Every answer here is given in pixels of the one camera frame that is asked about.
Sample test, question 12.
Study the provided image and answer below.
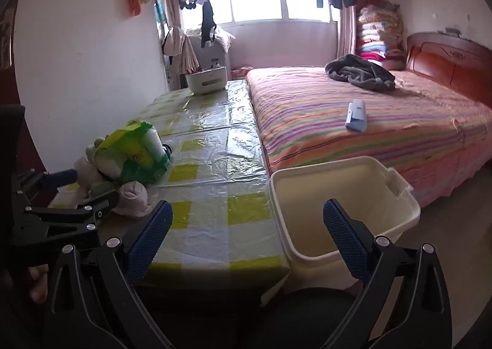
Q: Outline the white storage basket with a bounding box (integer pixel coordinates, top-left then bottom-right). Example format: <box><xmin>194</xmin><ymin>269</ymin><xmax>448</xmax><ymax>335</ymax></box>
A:
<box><xmin>185</xmin><ymin>65</ymin><xmax>228</xmax><ymax>95</ymax></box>

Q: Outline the stack of folded quilts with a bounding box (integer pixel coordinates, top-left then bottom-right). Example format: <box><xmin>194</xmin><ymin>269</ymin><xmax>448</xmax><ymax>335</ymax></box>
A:
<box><xmin>355</xmin><ymin>1</ymin><xmax>404</xmax><ymax>61</ymax></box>

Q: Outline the striped bed sheet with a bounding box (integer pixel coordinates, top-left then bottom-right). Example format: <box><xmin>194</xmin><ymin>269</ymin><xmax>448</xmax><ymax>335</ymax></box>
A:
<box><xmin>246</xmin><ymin>66</ymin><xmax>492</xmax><ymax>208</ymax></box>

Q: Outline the grey blanket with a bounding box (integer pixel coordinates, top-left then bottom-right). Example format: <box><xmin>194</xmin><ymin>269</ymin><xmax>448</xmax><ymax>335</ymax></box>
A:
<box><xmin>325</xmin><ymin>53</ymin><xmax>396</xmax><ymax>92</ymax></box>

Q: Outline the wooden bed headboard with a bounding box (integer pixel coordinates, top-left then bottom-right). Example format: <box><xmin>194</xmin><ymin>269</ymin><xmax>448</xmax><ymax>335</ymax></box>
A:
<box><xmin>405</xmin><ymin>32</ymin><xmax>492</xmax><ymax>109</ymax></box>

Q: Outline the white plastic bin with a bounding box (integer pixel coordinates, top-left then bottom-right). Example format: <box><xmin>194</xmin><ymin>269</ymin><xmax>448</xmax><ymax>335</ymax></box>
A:
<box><xmin>269</xmin><ymin>156</ymin><xmax>421</xmax><ymax>296</ymax></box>

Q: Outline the blue white box on bed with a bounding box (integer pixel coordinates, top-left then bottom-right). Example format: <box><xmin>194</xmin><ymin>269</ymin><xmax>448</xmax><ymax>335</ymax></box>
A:
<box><xmin>345</xmin><ymin>99</ymin><xmax>367</xmax><ymax>131</ymax></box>

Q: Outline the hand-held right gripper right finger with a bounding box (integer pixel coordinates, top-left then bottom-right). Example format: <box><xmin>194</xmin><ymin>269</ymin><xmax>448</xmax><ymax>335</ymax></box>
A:
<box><xmin>323</xmin><ymin>198</ymin><xmax>452</xmax><ymax>349</ymax></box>

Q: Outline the black hanging garment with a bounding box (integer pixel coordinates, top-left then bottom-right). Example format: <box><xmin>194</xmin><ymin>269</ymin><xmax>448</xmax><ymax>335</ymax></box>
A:
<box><xmin>200</xmin><ymin>0</ymin><xmax>218</xmax><ymax>48</ymax></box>

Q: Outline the white lace cloth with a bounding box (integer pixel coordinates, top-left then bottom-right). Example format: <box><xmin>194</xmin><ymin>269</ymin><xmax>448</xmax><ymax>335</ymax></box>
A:
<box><xmin>211</xmin><ymin>26</ymin><xmax>236</xmax><ymax>52</ymax></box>

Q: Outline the white tissue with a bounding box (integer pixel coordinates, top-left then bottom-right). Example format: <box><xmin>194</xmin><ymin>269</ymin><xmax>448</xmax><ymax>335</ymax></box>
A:
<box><xmin>111</xmin><ymin>180</ymin><xmax>158</xmax><ymax>221</ymax></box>

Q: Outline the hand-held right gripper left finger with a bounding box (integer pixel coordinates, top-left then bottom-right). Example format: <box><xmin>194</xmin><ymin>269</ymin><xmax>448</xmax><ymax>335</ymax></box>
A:
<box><xmin>45</xmin><ymin>200</ymin><xmax>173</xmax><ymax>349</ymax></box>

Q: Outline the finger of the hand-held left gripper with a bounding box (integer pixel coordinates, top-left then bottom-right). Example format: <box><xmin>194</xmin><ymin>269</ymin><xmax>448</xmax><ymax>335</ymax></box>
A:
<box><xmin>11</xmin><ymin>190</ymin><xmax>121</xmax><ymax>253</ymax></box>
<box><xmin>11</xmin><ymin>168</ymin><xmax>79</xmax><ymax>200</ymax></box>

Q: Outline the person's left hand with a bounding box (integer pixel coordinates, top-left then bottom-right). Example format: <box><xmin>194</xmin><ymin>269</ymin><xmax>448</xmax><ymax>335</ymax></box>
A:
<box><xmin>28</xmin><ymin>263</ymin><xmax>51</xmax><ymax>305</ymax></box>

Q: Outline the white air cooler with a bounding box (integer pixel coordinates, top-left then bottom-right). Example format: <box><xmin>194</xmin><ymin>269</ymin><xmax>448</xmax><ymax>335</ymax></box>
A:
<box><xmin>186</xmin><ymin>26</ymin><xmax>236</xmax><ymax>77</ymax></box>

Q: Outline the checkered plastic tablecloth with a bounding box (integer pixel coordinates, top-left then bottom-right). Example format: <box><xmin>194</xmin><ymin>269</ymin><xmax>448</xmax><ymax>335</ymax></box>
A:
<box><xmin>48</xmin><ymin>79</ymin><xmax>291</xmax><ymax>305</ymax></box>

